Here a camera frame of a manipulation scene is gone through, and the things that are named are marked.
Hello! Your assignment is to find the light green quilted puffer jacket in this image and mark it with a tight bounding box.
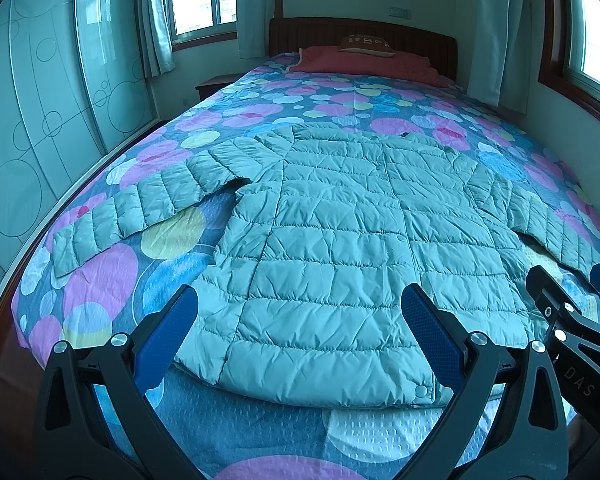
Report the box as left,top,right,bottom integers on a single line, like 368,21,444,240
53,124,600,408

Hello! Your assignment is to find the colourful circle pattern bedspread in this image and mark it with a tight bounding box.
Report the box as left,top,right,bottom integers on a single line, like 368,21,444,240
12,54,600,479

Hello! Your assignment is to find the pale right curtain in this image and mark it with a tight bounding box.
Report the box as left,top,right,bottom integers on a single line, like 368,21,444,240
468,0,531,114

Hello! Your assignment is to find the right window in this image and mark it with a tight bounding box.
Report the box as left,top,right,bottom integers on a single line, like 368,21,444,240
539,0,600,122

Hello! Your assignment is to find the window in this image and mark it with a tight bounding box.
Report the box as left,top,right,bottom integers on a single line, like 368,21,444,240
166,0,236,50
539,0,600,122

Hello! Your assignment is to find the small brown embroidered cushion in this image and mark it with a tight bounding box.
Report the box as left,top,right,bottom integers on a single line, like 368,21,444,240
338,34,396,58

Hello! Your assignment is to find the red pillow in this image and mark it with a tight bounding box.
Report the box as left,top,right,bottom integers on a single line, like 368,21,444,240
288,46,450,87

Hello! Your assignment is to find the glass door wardrobe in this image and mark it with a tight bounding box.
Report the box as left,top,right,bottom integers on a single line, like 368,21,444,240
0,0,156,285

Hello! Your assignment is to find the dark wooden headboard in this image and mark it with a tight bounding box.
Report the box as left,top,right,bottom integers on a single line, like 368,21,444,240
267,16,458,83

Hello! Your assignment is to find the dark wooden nightstand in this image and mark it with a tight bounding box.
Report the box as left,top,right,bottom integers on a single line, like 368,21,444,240
196,74,242,101

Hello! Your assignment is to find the pale left window curtain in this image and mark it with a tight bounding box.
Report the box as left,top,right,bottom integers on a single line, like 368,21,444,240
135,0,175,78

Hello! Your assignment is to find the left window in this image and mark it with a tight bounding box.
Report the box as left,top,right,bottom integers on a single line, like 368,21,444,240
166,0,236,50

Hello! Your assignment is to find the white wall socket plate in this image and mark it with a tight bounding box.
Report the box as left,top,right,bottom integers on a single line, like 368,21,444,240
389,6,412,21

